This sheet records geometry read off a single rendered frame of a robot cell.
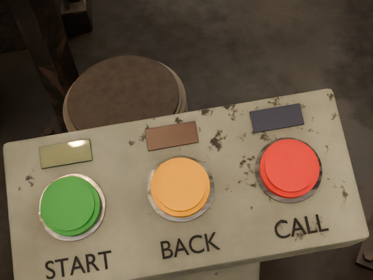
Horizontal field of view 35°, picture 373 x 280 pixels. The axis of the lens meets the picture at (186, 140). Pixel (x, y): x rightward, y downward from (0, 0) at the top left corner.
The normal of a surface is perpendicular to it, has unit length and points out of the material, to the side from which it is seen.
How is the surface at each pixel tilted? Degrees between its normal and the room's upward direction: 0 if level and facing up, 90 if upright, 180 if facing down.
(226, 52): 0
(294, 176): 20
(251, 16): 0
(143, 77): 0
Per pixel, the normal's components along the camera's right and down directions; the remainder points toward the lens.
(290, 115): -0.03, -0.27
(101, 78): -0.08, -0.58
